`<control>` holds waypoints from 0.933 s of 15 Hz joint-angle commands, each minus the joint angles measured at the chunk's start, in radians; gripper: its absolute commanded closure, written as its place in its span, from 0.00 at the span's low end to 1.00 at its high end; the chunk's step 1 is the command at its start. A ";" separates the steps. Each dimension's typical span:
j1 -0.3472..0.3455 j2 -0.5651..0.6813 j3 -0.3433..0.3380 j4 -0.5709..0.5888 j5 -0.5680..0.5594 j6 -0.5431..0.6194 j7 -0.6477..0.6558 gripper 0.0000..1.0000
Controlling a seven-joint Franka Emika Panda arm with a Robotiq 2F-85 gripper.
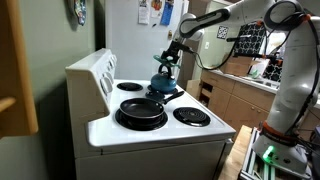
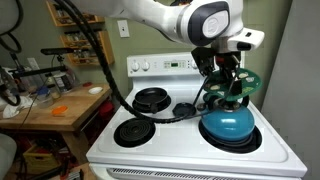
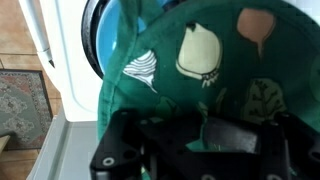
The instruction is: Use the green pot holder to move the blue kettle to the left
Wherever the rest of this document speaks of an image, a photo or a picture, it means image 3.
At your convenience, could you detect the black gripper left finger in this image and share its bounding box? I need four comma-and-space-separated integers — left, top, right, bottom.
89, 108, 208, 180

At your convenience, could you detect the patterned floor rug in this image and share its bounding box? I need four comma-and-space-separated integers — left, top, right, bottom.
0, 68, 54, 151

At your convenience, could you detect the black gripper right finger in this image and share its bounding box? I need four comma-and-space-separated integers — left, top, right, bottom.
203, 112, 320, 180

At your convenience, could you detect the green patterned pot holder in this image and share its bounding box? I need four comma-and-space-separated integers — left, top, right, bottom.
97, 0, 320, 180

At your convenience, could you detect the blue kettle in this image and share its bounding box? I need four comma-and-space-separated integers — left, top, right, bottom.
95, 0, 174, 77

